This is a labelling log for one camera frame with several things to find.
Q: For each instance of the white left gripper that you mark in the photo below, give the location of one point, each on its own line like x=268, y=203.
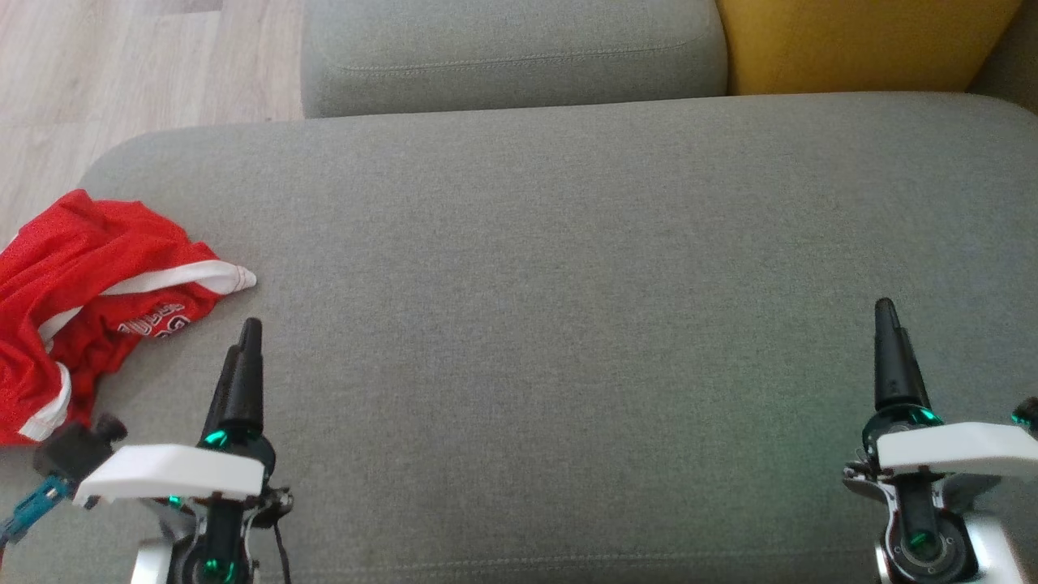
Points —
x=170, y=470

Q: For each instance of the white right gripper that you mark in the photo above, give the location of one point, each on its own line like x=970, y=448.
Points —
x=957, y=446

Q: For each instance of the red basketball jersey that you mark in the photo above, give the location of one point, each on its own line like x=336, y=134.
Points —
x=73, y=235

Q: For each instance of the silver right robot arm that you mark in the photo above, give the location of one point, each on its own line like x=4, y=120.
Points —
x=993, y=543

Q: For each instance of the yellow sofa cushion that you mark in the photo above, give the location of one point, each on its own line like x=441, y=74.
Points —
x=859, y=45

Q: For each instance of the grey sofa seat cushion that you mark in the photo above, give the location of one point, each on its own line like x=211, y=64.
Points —
x=568, y=324

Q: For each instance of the grey sofa back cushion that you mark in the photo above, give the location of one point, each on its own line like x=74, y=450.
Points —
x=511, y=57

